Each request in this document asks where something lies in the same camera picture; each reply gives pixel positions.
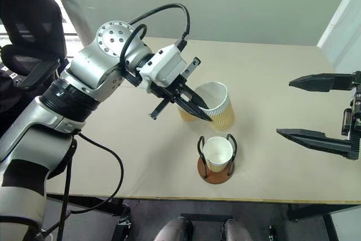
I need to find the black table leg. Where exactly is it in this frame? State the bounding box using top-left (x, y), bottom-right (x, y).
top-left (287, 203), bottom-right (339, 241)

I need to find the white paper cup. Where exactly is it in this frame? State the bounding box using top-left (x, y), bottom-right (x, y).
top-left (202, 136), bottom-right (235, 174)

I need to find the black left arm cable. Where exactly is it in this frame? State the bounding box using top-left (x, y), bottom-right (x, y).
top-left (36, 129), bottom-right (125, 241)

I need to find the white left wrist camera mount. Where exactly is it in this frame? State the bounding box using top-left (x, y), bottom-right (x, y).
top-left (135, 43), bottom-right (188, 94)

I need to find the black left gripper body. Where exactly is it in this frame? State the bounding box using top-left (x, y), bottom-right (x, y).
top-left (148, 57), bottom-right (202, 121)

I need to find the black mesh office chair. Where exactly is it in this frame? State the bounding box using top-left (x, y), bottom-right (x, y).
top-left (0, 0), bottom-right (70, 137)

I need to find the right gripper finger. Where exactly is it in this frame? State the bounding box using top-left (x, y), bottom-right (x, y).
top-left (276, 128), bottom-right (354, 159)
top-left (288, 73), bottom-right (354, 93)

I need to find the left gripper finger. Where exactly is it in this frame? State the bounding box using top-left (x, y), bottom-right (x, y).
top-left (180, 84), bottom-right (210, 109)
top-left (171, 96), bottom-right (213, 122)

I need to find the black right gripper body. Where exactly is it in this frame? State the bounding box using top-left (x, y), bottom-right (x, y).
top-left (341, 71), bottom-right (361, 161)

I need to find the brown wire cup holder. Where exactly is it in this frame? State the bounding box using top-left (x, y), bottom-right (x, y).
top-left (196, 133), bottom-right (238, 186)

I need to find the ribbed brown paper cup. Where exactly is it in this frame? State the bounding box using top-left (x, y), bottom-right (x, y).
top-left (177, 81), bottom-right (236, 133)

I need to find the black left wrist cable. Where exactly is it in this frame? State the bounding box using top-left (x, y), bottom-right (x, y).
top-left (119, 3), bottom-right (191, 70)

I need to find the grey rounded robot leg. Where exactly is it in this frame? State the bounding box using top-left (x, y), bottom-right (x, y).
top-left (153, 216), bottom-right (194, 241)
top-left (219, 218), bottom-right (255, 241)

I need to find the black stand foot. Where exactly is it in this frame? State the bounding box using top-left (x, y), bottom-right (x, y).
top-left (111, 214), bottom-right (131, 241)
top-left (265, 224), bottom-right (278, 241)

